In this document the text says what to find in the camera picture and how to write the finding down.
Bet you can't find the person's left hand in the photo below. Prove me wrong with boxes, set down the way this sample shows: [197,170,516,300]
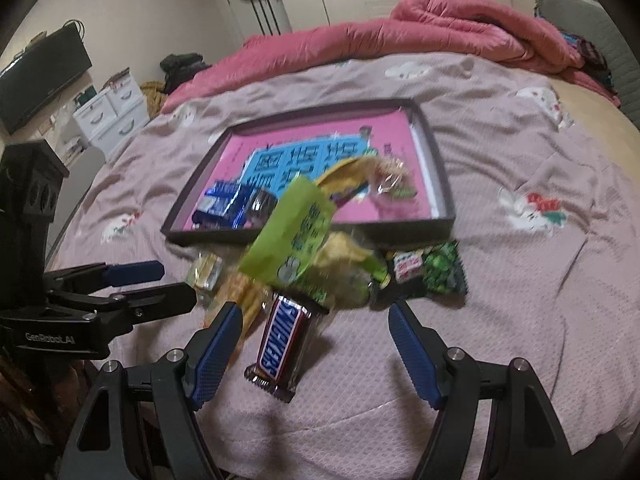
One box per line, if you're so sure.
[0,355,76,411]

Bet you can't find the dark clothes pile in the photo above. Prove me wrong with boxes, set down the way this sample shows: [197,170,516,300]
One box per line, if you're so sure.
[160,52,211,93]

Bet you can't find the black television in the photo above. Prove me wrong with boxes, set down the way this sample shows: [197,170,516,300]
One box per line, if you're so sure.
[0,27,93,135]

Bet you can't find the beige bed sheet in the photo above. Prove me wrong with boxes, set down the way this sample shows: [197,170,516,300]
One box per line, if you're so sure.
[550,77,640,171]

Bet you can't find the printed mauve bed sheet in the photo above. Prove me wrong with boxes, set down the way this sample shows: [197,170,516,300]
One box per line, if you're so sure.
[45,52,640,480]

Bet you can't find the dark shallow box tray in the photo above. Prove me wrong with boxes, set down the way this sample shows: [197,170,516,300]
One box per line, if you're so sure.
[160,97,457,261]

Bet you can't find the white drawer unit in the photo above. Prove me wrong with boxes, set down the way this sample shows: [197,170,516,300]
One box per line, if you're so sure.
[72,67,151,158]

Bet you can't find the light green snack packet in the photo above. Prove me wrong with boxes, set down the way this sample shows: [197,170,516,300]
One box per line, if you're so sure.
[239,175,337,286]

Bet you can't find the dark green snack packet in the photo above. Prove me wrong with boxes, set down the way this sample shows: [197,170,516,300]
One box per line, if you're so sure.
[385,240,468,297]

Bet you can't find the brown chocolate bar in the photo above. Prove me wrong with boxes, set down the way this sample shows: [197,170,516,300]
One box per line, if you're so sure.
[244,291,326,403]

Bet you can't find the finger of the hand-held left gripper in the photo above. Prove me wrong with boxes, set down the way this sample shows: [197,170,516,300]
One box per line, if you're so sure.
[42,260,166,295]
[50,282,198,323]

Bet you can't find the yellow candy packet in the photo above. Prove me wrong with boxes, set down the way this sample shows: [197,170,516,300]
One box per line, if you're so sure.
[317,156,383,206]

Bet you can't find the grey padded headboard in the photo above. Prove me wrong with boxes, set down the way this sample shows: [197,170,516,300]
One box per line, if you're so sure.
[535,0,640,126]

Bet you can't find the yellow-green chips packet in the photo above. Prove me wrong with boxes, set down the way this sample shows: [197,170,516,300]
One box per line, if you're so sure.
[307,230,390,311]

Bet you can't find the pink book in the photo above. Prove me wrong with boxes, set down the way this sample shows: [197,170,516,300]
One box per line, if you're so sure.
[185,112,441,231]

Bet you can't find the clear cracker packet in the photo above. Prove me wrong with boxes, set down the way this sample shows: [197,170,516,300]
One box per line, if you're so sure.
[202,270,268,333]

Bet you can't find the colourful folded clothes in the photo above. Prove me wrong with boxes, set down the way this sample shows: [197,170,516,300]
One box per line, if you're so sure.
[560,32,613,91]

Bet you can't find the yellow knitted blanket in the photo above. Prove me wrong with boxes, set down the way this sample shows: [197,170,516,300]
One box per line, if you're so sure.
[140,80,168,117]

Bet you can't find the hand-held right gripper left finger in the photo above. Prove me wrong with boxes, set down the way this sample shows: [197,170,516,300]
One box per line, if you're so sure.
[57,301,244,480]

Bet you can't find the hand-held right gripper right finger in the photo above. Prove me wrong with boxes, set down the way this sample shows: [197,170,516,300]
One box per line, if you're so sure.
[387,301,576,480]

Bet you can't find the pink quilt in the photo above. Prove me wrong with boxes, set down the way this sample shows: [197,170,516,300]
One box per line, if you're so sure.
[160,0,621,113]

